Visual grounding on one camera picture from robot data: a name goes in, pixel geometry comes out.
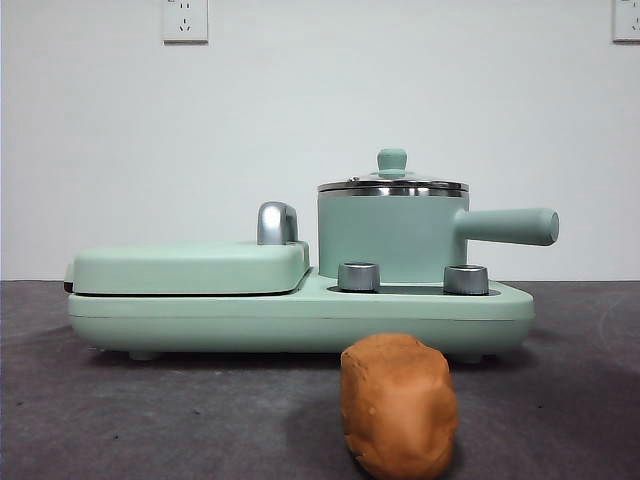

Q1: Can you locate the white wall socket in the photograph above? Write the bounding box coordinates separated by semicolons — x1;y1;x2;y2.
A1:
161;0;209;44
612;0;640;43

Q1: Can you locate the glass lid with green knob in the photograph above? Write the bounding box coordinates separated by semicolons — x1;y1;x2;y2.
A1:
318;147;469;192

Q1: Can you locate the mint green handled pot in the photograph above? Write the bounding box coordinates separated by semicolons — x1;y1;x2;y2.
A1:
317;187;560;280

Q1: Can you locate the silver control knob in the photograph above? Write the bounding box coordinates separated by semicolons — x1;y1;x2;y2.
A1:
337;261;381;292
443;264;489;295

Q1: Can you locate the mint green breakfast machine base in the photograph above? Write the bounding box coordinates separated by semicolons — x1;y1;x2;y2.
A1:
67;264;535;364

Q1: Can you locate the chrome grill cover handle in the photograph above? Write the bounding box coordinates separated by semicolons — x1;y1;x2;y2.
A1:
257;201;300;246

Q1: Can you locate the brown potato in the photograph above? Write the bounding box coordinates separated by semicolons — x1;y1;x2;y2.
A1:
339;333;460;480

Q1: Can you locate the mint green grill cover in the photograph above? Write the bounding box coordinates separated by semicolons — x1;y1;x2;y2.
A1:
63;239;312;296

